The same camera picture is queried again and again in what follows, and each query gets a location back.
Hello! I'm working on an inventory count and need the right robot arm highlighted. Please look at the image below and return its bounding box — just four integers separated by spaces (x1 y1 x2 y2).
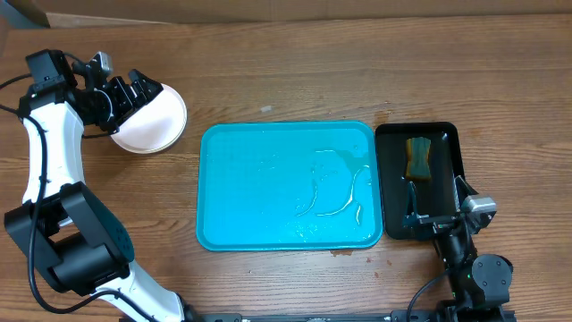
402 175 517 322

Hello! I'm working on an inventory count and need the green rimmed plate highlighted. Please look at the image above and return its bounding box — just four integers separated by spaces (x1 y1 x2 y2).
150 84 188 153

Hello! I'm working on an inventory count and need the pink rimmed white plate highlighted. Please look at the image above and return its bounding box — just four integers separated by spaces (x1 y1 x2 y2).
109 82 187 154

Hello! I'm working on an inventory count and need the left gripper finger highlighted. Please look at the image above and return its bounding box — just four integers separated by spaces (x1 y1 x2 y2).
128 69 164 107
106 77 135 119

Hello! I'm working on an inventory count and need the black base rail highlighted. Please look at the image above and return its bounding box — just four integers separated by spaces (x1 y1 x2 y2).
202 310 517 322

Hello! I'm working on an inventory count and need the black plastic tray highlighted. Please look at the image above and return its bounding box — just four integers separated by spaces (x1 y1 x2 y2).
374 122 465 241

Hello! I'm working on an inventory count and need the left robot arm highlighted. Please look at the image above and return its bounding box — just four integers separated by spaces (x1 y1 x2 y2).
4 49 198 321

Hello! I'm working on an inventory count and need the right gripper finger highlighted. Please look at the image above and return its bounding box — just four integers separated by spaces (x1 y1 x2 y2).
404 182 418 224
454 175 477 210

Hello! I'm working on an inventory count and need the blue plastic tray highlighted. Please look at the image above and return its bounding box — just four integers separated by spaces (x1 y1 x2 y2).
196 121 383 251

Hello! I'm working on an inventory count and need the green yellow sponge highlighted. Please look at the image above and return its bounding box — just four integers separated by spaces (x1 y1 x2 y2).
405 137 432 181

